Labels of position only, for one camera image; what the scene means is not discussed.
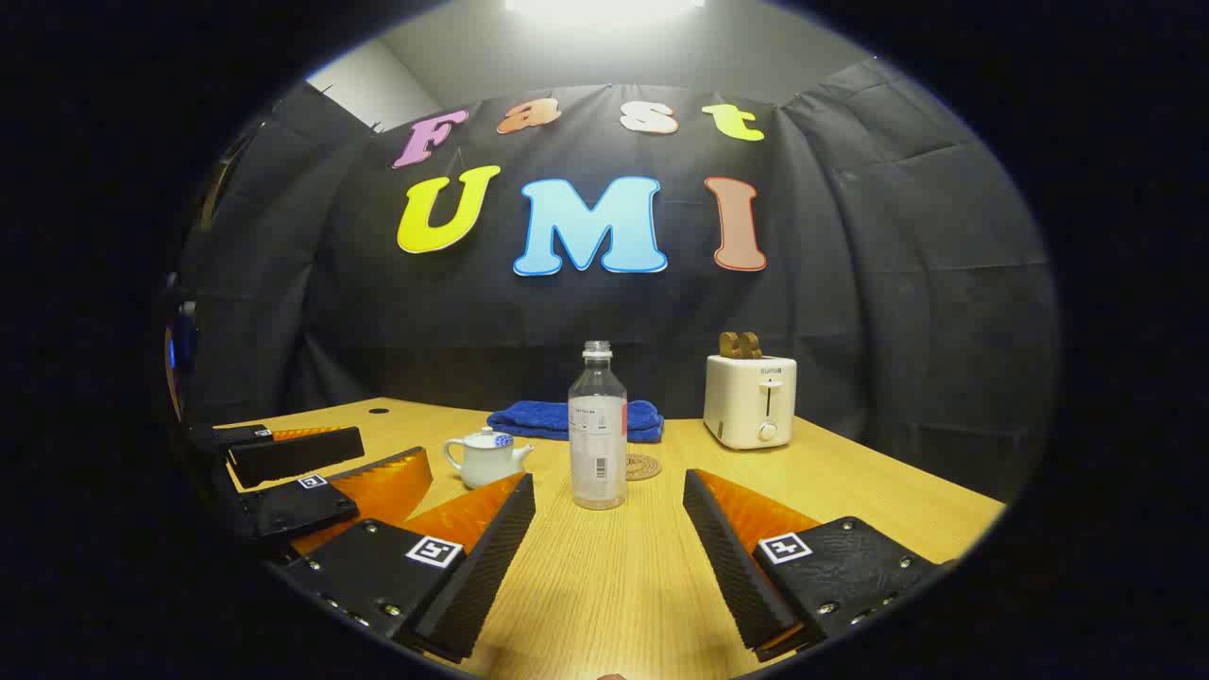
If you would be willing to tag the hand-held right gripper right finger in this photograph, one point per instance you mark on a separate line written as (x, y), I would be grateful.
(727, 567)

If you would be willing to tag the brown bread slice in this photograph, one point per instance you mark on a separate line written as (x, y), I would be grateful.
(752, 346)
(729, 346)

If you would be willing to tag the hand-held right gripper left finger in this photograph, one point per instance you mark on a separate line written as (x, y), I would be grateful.
(491, 567)

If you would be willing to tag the cream white toaster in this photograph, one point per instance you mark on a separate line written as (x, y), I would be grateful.
(746, 406)

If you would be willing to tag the black backdrop cloth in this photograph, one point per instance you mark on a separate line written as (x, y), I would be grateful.
(850, 283)

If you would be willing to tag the blue folded towel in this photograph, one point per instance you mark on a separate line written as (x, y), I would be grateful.
(534, 418)

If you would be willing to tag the large ceiling light panel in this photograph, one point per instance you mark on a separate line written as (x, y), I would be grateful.
(604, 5)

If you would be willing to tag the round wooden coaster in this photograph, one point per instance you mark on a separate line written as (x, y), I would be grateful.
(644, 467)

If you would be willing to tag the clear plastic water bottle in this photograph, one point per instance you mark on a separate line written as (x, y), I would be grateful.
(598, 444)

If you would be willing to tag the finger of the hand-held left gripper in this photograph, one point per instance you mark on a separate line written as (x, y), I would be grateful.
(297, 456)
(297, 510)

